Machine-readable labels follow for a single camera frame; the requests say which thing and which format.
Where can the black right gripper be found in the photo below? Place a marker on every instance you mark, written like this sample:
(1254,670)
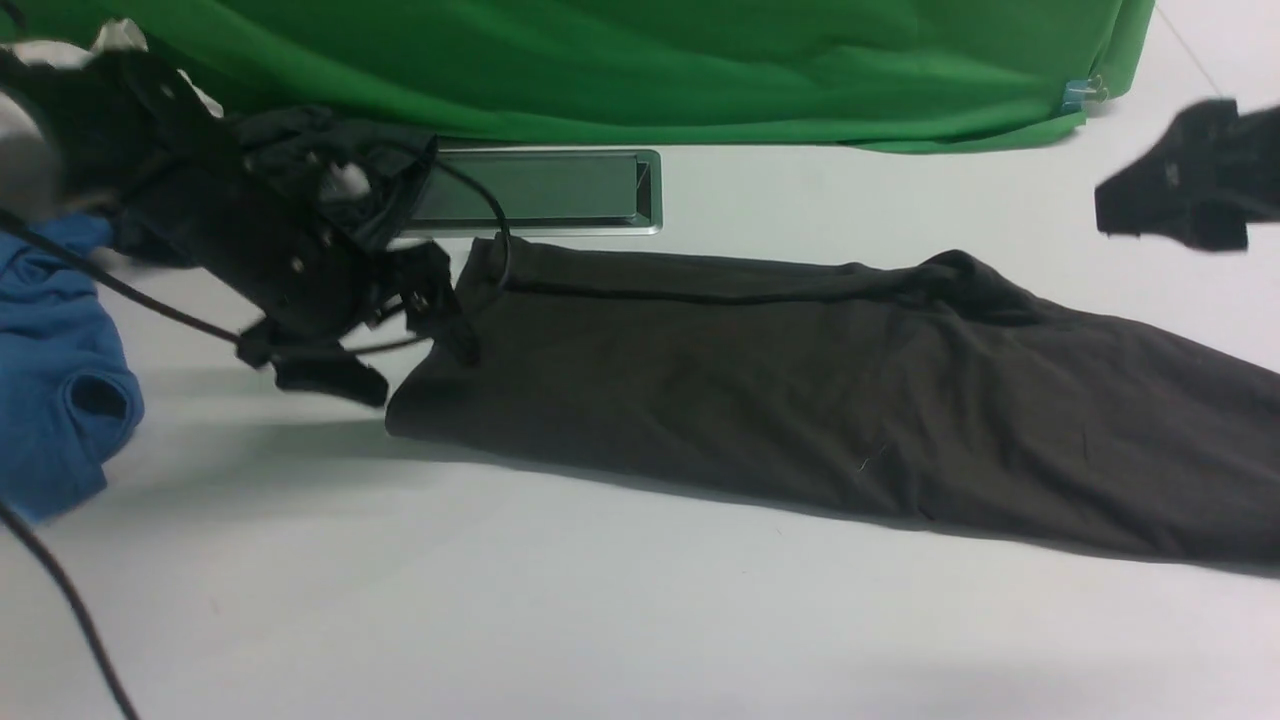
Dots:
(1213,173)

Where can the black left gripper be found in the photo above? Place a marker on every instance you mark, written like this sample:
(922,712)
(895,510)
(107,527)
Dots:
(161,156)

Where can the dark gray long-sleeve top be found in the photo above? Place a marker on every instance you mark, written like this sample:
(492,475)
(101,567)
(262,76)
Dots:
(937,394)

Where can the blue binder clip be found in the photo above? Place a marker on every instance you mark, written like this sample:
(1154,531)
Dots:
(1084,94)

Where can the dark teal shirt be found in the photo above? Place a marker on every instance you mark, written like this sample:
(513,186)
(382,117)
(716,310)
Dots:
(365,176)

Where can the blue shirt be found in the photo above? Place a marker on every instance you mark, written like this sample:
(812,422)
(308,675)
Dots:
(69,402)

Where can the green cloth backdrop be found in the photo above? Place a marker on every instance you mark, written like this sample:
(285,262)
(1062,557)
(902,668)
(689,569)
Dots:
(916,77)

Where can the white shirt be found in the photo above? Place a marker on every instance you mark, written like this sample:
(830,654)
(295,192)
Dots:
(22,115)

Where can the silver table cable tray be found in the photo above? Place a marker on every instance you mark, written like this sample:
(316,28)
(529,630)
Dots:
(545,193)

